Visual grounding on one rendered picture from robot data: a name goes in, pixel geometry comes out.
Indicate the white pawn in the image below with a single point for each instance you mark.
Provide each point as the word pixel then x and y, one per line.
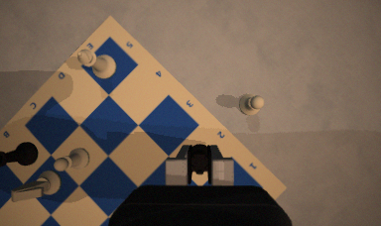
pixel 77 159
pixel 250 104

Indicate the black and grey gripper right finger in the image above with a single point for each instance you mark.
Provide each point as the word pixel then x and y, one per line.
pixel 220 169

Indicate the blue and tan chessboard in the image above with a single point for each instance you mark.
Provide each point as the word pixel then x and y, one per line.
pixel 129 123

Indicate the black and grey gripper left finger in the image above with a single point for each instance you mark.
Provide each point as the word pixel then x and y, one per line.
pixel 178 169

